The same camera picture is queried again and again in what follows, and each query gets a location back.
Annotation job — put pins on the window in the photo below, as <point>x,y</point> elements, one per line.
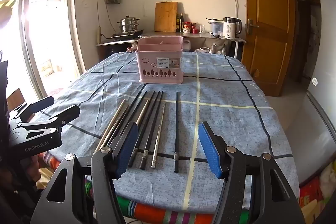
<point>44,37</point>

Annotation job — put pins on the wooden cutting board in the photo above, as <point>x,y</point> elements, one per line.
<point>166,16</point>

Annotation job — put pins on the steel steamer pot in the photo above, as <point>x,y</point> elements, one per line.
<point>128,24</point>

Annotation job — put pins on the red lidded jar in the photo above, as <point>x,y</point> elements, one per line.
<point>187,27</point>

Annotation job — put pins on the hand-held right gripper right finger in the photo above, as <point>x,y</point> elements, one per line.
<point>210,150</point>

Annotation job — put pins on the plastic bags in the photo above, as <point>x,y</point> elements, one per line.
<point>218,48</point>

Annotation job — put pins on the low grey shelf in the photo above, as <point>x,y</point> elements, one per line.
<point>115,43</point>

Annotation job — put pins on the blue plastic container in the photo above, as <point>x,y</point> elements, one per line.
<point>216,28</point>

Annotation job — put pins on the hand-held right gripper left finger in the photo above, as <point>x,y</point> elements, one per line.
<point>130,150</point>

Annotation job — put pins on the olive oil bottle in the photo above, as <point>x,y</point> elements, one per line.
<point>177,24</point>

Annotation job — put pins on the pink utensil basket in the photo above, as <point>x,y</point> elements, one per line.
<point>149,61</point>

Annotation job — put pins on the metal kitchen table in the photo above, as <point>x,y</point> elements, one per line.
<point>199,36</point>

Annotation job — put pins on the beige power strip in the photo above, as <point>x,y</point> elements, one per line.
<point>98,34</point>

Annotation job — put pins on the blue plaid tablecloth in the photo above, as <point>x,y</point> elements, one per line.
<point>223,121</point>

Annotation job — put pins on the white electric kettle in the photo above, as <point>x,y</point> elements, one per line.
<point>229,28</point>

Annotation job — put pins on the printed blanket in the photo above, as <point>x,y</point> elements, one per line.
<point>320,195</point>

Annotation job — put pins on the clear glass cup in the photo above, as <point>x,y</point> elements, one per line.
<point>201,29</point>

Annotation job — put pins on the grey refrigerator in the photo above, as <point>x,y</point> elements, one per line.
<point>317,113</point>

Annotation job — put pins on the white bowl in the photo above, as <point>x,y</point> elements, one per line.
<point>204,50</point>

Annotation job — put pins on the black induction cooker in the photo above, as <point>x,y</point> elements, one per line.
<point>127,34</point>

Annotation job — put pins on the white plastic jug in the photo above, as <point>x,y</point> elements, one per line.
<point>186,45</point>

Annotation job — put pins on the wooden door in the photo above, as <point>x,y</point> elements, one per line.
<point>265,16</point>

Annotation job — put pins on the dark sauce bottle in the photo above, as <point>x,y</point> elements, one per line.
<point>181,23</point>

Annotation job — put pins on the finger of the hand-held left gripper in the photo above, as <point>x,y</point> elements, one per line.
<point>42,105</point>
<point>65,113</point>

